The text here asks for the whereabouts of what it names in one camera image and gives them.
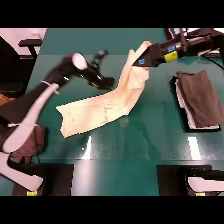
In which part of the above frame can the black folded garment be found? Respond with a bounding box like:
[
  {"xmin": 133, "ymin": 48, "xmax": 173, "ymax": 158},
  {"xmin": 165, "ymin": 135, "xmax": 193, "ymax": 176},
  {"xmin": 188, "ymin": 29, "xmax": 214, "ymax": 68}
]
[{"xmin": 171, "ymin": 75, "xmax": 222, "ymax": 134}]

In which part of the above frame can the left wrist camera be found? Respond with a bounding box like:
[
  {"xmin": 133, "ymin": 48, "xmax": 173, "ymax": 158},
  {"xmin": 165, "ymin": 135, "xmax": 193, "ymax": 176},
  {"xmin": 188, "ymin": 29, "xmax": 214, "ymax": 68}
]
[{"xmin": 90, "ymin": 49, "xmax": 110, "ymax": 69}]

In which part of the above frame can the heap of clothes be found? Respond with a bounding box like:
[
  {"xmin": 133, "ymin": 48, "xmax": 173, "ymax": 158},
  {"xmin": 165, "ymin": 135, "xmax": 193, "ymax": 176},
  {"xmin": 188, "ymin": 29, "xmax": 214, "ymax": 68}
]
[{"xmin": 168, "ymin": 27, "xmax": 224, "ymax": 60}]

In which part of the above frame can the brown garment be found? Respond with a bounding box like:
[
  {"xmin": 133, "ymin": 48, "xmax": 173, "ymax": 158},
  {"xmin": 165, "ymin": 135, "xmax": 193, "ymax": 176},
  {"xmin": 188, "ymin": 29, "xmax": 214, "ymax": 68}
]
[{"xmin": 9, "ymin": 124, "xmax": 47, "ymax": 165}]

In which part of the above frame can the black chair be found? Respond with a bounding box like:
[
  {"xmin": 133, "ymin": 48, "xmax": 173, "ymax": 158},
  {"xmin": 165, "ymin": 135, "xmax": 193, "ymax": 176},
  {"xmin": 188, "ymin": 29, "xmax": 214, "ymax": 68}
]
[{"xmin": 0, "ymin": 35, "xmax": 43, "ymax": 98}]

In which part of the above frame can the cream shirt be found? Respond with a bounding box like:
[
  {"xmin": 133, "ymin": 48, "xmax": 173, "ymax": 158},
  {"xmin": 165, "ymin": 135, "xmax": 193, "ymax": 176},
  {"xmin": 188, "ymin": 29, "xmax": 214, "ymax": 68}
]
[{"xmin": 55, "ymin": 40, "xmax": 153, "ymax": 139}]

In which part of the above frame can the grey-brown folded garment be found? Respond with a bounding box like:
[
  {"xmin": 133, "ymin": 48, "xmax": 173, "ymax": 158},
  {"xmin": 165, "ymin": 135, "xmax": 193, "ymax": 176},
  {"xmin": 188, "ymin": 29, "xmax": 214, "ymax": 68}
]
[{"xmin": 175, "ymin": 69, "xmax": 224, "ymax": 129}]

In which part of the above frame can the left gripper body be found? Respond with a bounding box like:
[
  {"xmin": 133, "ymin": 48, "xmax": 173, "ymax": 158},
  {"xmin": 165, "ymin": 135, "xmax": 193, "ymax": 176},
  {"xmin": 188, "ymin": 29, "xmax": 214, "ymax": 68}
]
[{"xmin": 87, "ymin": 71, "xmax": 117, "ymax": 91}]

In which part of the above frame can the white folded garment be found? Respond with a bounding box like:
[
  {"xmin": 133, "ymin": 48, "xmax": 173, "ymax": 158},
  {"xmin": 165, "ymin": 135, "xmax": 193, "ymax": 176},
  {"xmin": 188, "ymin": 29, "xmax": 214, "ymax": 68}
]
[{"xmin": 174, "ymin": 79, "xmax": 221, "ymax": 131}]

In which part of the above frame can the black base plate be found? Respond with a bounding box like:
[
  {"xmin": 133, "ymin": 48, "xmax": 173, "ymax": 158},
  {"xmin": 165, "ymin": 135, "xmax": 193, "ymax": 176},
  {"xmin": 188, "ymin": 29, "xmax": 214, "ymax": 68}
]
[
  {"xmin": 12, "ymin": 162, "xmax": 75, "ymax": 197},
  {"xmin": 156, "ymin": 164, "xmax": 214, "ymax": 197}
]

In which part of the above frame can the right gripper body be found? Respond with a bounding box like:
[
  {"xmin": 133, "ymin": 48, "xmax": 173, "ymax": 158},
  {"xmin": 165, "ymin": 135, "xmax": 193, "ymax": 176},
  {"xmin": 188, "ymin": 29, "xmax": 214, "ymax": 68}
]
[{"xmin": 132, "ymin": 42, "xmax": 165, "ymax": 70}]

